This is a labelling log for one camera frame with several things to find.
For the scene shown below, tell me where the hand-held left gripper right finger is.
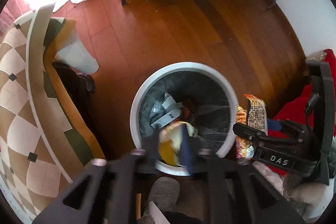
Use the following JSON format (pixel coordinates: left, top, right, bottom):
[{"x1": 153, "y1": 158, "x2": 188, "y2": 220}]
[{"x1": 181, "y1": 127, "x2": 306, "y2": 224}]

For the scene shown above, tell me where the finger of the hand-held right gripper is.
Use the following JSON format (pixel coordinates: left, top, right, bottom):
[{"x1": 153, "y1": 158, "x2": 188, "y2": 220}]
[
  {"x1": 232, "y1": 122, "x2": 292, "y2": 147},
  {"x1": 268, "y1": 119, "x2": 308, "y2": 136}
]

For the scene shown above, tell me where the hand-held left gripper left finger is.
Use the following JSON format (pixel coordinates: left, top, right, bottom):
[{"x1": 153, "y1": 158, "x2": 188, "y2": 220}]
[{"x1": 32, "y1": 132, "x2": 161, "y2": 224}]

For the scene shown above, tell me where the yellow box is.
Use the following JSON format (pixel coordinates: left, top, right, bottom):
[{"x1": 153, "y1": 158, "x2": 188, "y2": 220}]
[{"x1": 157, "y1": 121, "x2": 199, "y2": 167}]

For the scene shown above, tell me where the patterned snack packet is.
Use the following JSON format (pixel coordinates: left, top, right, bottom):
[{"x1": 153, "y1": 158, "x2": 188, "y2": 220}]
[{"x1": 235, "y1": 94, "x2": 268, "y2": 159}]

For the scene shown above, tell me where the white round trash bin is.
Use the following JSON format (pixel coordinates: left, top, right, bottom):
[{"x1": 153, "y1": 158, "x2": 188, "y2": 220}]
[{"x1": 130, "y1": 62, "x2": 240, "y2": 177}]

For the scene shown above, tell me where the red cloth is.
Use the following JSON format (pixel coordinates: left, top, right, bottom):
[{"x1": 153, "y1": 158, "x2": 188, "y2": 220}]
[{"x1": 272, "y1": 49, "x2": 336, "y2": 178}]

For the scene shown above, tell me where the grey slipper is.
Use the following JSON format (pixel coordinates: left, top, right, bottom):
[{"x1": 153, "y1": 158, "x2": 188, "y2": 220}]
[{"x1": 145, "y1": 177, "x2": 180, "y2": 217}]

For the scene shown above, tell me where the person's right leg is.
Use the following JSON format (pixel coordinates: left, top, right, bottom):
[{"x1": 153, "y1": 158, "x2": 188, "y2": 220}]
[{"x1": 136, "y1": 210, "x2": 206, "y2": 224}]

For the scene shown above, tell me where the checkered tablecloth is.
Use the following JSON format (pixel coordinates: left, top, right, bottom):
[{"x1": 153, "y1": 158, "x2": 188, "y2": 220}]
[{"x1": 0, "y1": 4, "x2": 107, "y2": 222}]

